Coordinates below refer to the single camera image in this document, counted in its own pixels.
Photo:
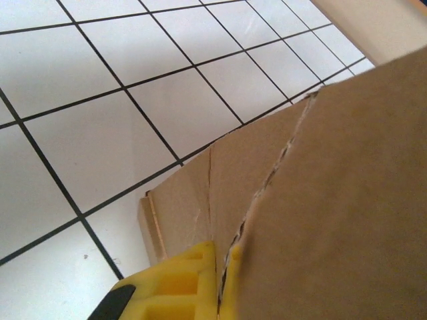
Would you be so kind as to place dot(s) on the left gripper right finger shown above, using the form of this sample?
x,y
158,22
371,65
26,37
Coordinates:
x,y
231,286

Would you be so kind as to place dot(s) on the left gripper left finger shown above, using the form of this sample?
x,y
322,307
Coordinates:
x,y
173,290

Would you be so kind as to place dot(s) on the brown cardboard box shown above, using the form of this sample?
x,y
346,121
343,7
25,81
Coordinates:
x,y
333,200

